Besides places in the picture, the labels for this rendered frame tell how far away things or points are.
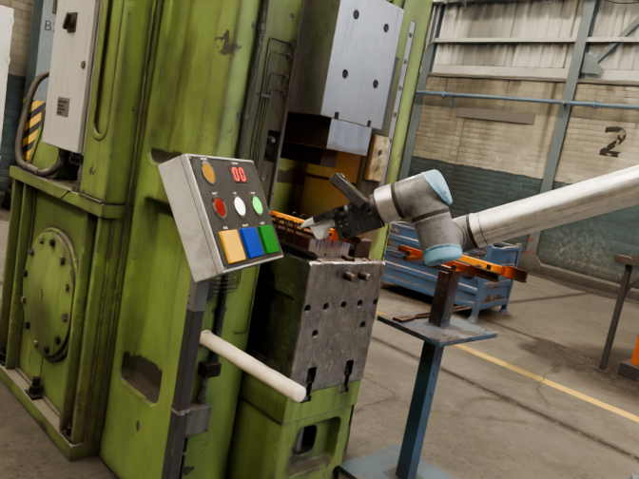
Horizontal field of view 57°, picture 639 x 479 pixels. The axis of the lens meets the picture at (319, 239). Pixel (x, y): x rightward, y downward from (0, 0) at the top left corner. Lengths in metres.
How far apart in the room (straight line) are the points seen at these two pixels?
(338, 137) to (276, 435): 1.00
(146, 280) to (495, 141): 8.59
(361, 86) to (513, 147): 8.23
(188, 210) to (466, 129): 9.41
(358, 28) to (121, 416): 1.55
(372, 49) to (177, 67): 0.65
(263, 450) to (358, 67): 1.30
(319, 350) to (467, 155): 8.70
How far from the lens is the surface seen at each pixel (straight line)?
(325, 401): 2.13
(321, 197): 2.35
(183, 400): 1.65
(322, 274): 1.88
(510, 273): 2.34
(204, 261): 1.34
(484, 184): 10.27
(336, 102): 1.88
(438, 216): 1.39
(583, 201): 1.47
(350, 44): 1.92
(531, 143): 9.98
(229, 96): 1.79
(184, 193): 1.35
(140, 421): 2.17
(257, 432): 2.13
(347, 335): 2.07
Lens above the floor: 1.26
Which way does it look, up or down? 8 degrees down
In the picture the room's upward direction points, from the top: 10 degrees clockwise
